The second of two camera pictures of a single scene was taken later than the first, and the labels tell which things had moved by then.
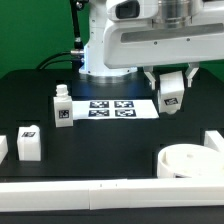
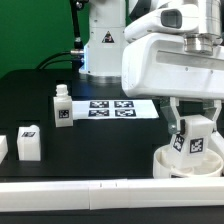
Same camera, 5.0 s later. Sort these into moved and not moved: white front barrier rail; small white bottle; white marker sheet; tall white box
Moved: tall white box
Not moved: small white bottle; white marker sheet; white front barrier rail
